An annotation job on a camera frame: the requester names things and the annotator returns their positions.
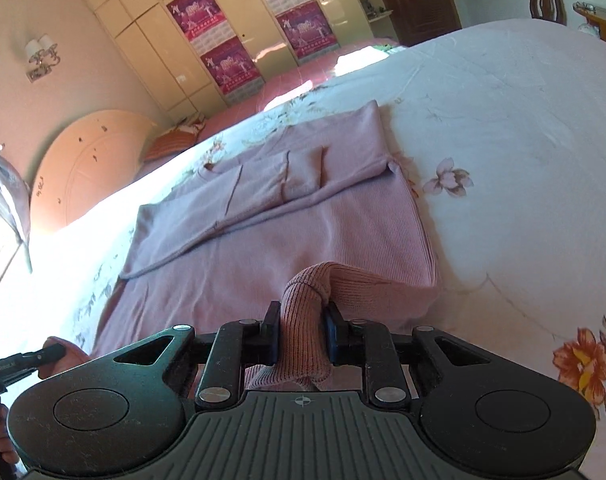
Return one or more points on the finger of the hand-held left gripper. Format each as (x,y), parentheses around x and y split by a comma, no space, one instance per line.
(50,353)

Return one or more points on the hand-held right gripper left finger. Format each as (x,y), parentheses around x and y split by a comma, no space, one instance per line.
(271,335)

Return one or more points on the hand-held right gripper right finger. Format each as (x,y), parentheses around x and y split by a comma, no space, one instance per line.
(333,337)

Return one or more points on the pink sweater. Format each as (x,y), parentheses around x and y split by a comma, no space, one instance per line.
(283,240)

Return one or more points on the person's left hand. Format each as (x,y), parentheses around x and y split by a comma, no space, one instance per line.
(0,440)

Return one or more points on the grey patterned curtain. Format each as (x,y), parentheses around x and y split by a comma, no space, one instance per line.
(5,190)

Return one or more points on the wooden headboard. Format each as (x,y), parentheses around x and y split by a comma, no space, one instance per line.
(93,160)

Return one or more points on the striped pillow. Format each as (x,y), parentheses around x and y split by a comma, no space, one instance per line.
(170,145)

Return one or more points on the floral bedspread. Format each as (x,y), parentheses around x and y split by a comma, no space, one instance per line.
(508,160)

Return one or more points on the pink bed sheet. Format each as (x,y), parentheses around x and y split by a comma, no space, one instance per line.
(288,85)

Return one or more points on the small pale cloth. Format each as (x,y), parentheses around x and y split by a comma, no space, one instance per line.
(388,48)

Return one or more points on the cream wardrobe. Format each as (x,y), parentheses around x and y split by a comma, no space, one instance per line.
(148,45)

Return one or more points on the dark wooden door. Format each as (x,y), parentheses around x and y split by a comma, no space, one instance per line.
(418,0)

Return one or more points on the wooden side desk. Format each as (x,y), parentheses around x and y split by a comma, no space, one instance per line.
(605,22)

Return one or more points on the wall lamp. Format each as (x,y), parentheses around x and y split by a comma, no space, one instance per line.
(43,57)

